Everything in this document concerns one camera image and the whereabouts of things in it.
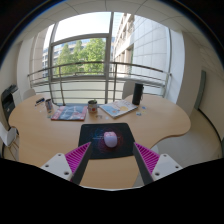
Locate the open light-coloured magazine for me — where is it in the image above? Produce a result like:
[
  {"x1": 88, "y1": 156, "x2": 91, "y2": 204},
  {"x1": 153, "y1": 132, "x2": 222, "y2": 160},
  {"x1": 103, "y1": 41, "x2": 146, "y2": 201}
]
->
[{"x1": 98, "y1": 99, "x2": 139, "y2": 119}]

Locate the grey door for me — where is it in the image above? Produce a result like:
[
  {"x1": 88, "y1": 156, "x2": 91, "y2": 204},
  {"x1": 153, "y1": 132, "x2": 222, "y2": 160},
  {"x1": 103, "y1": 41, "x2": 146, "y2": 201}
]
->
[{"x1": 193, "y1": 69, "x2": 207, "y2": 111}]

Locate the grey metal balcony railing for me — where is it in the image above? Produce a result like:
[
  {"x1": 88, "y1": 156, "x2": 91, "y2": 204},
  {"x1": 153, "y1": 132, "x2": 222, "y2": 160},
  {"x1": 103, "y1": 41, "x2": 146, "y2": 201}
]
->
[{"x1": 27, "y1": 60, "x2": 173, "y2": 106}]

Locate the black printed mouse pad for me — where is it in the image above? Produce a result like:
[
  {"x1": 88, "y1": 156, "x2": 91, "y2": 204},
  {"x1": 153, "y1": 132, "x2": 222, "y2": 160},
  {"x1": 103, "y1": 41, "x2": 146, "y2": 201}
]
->
[{"x1": 77, "y1": 122, "x2": 137, "y2": 160}]

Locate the red and blue magazine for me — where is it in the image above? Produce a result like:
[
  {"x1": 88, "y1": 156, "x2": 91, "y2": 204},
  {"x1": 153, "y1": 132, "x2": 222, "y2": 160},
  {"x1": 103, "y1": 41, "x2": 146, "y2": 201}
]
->
[{"x1": 50, "y1": 105, "x2": 88, "y2": 122}]

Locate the black cylindrical speaker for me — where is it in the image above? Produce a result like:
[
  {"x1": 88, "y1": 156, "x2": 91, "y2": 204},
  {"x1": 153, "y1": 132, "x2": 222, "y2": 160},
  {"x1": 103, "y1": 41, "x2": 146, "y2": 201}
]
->
[{"x1": 131, "y1": 82, "x2": 145, "y2": 106}]

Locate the small dark stapler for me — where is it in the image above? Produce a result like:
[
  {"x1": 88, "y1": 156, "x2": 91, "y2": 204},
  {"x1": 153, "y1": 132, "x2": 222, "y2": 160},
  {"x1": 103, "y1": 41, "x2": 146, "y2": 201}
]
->
[{"x1": 34, "y1": 97, "x2": 46, "y2": 107}]

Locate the printed ceramic mug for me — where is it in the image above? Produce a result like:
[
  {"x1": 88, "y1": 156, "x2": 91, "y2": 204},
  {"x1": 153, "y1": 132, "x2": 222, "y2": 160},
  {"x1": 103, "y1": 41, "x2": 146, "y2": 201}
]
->
[{"x1": 44, "y1": 98, "x2": 54, "y2": 114}]

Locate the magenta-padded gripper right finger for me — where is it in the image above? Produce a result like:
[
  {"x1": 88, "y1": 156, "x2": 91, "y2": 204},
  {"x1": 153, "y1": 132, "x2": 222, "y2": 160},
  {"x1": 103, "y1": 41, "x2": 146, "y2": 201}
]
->
[{"x1": 132, "y1": 141, "x2": 184, "y2": 186}]

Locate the small pot with plant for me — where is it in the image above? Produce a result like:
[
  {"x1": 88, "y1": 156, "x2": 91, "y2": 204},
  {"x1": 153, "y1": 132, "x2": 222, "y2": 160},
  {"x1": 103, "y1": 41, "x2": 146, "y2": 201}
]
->
[{"x1": 87, "y1": 99, "x2": 99, "y2": 114}]

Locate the lavender pink computer mouse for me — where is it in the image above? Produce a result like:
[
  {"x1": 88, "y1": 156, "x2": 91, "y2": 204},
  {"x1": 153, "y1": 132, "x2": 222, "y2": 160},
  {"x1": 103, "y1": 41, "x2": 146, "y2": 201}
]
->
[{"x1": 103, "y1": 131, "x2": 119, "y2": 149}]

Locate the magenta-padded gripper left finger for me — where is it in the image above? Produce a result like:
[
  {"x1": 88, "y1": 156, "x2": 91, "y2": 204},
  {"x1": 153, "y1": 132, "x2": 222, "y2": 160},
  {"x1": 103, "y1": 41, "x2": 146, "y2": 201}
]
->
[{"x1": 39, "y1": 141, "x2": 93, "y2": 185}]

